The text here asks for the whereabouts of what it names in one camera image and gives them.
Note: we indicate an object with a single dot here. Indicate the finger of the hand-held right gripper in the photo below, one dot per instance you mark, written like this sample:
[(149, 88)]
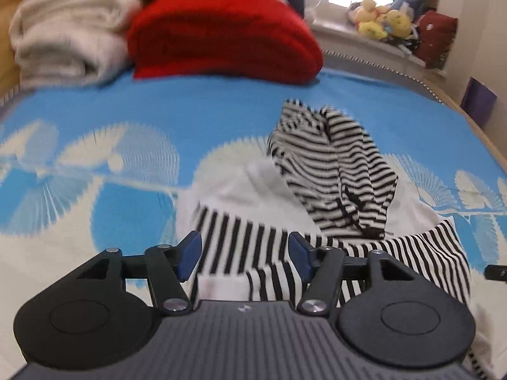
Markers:
[(497, 273)]

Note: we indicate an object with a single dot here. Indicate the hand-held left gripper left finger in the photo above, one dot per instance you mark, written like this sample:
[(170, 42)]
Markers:
[(190, 254)]

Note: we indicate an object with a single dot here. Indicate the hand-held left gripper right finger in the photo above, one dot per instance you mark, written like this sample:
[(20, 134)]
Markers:
[(299, 254)]

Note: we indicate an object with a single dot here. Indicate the white black striped shirt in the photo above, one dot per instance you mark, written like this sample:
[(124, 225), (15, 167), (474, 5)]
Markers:
[(253, 194)]

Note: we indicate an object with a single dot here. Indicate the blue patterned bed sheet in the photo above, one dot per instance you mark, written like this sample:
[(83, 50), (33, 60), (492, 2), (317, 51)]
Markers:
[(198, 107)]

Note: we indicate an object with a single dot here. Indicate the grey mattress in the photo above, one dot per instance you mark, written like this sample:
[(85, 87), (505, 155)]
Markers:
[(364, 67)]

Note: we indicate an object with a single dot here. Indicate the white window sill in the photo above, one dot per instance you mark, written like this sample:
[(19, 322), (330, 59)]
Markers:
[(340, 37)]

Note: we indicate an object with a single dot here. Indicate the red folded blanket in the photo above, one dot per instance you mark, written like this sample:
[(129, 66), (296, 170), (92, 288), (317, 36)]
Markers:
[(225, 35)]

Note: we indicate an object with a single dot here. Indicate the red cushion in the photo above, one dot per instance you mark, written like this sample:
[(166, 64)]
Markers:
[(435, 39)]

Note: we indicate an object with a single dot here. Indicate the yellow plush toy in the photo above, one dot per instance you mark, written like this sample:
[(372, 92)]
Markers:
[(398, 19), (370, 21)]

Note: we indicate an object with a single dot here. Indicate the cream folded blanket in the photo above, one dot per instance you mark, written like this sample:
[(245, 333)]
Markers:
[(67, 35)]

